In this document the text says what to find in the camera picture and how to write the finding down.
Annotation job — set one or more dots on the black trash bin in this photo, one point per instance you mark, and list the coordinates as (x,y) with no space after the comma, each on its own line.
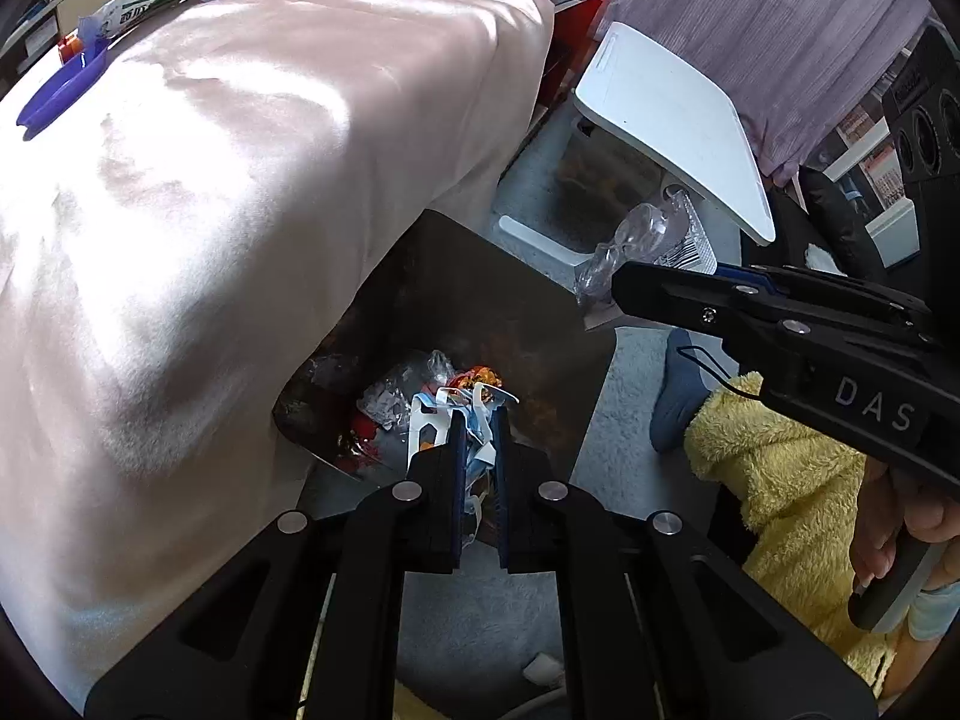
(487,292)

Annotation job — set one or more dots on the pink satin tablecloth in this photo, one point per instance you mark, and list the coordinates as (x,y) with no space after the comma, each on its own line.
(225,240)

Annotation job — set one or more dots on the purple plastic dish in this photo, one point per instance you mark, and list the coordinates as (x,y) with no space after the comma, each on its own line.
(60,90)

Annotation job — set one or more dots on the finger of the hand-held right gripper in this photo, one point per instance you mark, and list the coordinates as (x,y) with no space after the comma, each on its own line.
(675,296)
(750,279)

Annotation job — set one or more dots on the yellow fleece garment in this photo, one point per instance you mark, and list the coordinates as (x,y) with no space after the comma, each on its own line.
(787,502)

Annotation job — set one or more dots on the crushed clear plastic bottle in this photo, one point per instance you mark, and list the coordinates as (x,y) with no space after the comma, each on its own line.
(645,232)

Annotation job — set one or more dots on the purple curtain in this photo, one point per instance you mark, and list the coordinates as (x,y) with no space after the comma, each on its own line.
(750,15)

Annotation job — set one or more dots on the colourful candy wrapper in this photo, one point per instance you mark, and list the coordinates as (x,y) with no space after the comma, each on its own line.
(480,379)

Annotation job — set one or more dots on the white blue plastic wrapper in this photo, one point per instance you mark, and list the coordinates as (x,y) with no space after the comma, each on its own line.
(478,435)

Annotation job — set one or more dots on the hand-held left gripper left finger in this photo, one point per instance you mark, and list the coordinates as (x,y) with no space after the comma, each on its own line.
(456,510)

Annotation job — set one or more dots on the black speaker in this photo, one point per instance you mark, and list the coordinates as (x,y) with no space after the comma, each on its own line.
(926,127)

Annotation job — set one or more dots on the white paper scrap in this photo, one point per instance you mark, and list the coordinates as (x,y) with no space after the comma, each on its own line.
(544,669)

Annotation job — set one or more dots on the grey floor rug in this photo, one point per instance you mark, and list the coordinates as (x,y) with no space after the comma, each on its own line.
(622,420)

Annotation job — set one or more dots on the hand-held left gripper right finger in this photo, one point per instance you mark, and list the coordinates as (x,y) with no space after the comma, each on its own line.
(501,495)

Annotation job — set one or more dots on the white side table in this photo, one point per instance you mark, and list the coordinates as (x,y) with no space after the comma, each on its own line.
(675,112)

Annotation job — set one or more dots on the person's foot in blue sock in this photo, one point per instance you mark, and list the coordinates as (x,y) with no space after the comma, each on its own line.
(682,397)

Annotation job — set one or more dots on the person's right hand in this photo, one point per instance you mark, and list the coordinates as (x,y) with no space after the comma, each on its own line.
(877,525)

